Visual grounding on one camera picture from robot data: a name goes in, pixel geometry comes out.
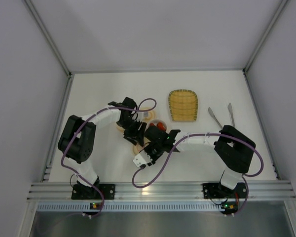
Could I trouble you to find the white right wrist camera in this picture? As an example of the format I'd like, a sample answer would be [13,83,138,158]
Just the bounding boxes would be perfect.
[133,151,154,168]

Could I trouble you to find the pink lunch box bowl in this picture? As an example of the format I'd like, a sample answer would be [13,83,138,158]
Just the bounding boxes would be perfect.
[148,119,167,131]

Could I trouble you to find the grey slotted cable duct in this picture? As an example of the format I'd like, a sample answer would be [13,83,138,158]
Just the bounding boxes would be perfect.
[37,201,229,212]

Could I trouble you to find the cream lid yellow handle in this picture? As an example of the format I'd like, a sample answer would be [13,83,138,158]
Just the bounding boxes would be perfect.
[136,107,156,123]

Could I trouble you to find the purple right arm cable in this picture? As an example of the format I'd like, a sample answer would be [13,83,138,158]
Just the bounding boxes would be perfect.
[132,133,264,218]

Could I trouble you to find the yellow lunch box bowl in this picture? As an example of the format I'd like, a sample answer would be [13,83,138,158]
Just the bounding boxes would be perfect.
[116,122,125,133]

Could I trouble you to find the metal serving tongs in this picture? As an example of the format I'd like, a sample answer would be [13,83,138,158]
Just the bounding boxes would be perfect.
[207,103,235,129]

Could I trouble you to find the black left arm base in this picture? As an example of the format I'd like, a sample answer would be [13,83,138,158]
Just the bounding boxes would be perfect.
[71,183,115,200]

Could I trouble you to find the bamboo serving tray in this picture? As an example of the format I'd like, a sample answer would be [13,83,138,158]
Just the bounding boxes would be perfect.
[168,89,198,122]

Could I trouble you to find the cream lid pink handle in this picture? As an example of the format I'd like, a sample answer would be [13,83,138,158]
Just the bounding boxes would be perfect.
[133,142,150,156]

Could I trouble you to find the aluminium mounting rail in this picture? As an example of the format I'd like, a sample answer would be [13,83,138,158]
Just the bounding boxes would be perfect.
[27,180,296,202]

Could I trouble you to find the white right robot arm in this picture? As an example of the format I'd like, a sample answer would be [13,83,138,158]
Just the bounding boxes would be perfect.
[134,125,256,192]

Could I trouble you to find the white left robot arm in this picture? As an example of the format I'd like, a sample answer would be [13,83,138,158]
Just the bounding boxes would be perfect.
[58,97,147,191]

